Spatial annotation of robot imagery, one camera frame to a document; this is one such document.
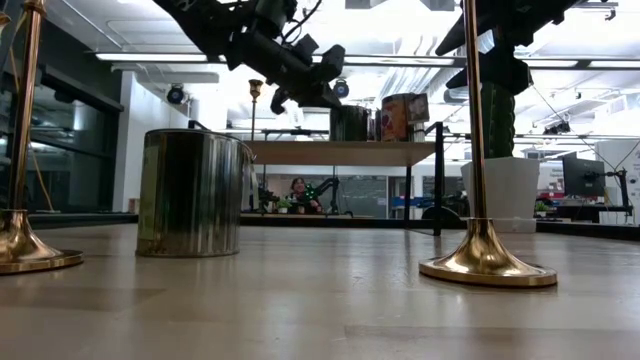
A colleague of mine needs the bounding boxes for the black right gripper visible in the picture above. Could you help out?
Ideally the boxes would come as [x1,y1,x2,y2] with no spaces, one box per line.
[434,0,584,97]

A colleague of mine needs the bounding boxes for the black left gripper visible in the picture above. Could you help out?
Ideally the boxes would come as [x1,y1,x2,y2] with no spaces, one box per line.
[259,47,346,116]

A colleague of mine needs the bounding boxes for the plain silver tin can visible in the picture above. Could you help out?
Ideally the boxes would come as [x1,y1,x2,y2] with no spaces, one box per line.
[328,104,372,142]

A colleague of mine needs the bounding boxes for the glass jar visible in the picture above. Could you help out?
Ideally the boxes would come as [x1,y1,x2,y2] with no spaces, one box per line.
[404,92,431,142]

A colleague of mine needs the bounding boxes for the tin can orange heart label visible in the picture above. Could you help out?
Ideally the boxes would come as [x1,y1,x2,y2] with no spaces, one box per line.
[380,93,417,142]

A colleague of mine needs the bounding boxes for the silver tin can green label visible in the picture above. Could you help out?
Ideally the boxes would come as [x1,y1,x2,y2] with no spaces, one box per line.
[135,128,260,259]

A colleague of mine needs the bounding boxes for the wooden shelf black metal legs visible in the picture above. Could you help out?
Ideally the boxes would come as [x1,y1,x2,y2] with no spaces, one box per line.
[185,119,445,237]

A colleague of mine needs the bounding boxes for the person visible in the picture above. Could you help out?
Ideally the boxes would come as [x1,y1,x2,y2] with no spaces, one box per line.
[284,177,324,215]

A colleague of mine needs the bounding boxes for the white hexagonal plant pot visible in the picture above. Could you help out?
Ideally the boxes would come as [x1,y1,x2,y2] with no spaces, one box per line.
[459,157,541,234]

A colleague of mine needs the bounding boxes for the black monitor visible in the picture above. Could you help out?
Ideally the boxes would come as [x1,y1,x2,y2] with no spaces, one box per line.
[562,157,607,199]

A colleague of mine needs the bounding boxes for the long ceiling light bar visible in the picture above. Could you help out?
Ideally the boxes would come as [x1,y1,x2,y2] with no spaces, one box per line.
[94,52,640,70]

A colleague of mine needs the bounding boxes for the black metal table frame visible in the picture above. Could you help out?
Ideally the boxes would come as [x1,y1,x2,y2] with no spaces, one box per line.
[29,212,640,241]

